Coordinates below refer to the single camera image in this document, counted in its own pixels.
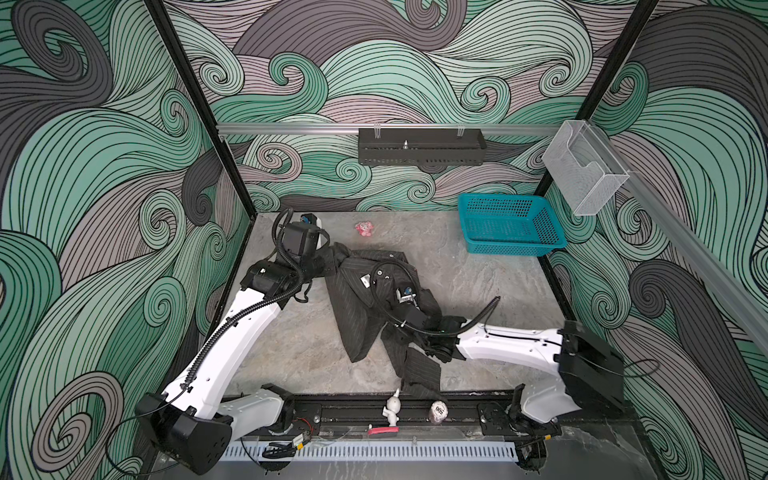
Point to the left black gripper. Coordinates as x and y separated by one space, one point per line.
324 262

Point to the dark pinstriped long sleeve shirt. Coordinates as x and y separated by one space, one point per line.
362 288

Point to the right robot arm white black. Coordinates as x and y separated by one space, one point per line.
582 371

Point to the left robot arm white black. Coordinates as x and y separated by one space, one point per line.
190 421

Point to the pink toy figure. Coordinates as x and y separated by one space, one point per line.
365 228

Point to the small white patterned jar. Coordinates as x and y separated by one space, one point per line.
438 412

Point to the white rabbit figurine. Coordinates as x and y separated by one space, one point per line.
392 408

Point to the pink flat base piece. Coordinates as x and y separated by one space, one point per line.
383 431

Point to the teal plastic basket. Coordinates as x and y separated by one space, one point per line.
512 225

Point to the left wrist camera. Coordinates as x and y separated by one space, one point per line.
310 218

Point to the white slotted cable duct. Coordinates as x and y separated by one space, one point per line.
383 451

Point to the black perforated wall tray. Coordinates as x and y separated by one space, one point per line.
431 148

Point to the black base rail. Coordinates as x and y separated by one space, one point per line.
492 413

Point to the aluminium back rail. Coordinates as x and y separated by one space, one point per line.
304 128

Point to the aluminium rail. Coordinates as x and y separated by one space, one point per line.
304 128
660 190

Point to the clear acrylic wall holder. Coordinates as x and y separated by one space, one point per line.
585 166

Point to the aluminium right rail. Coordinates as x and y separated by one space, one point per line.
660 190

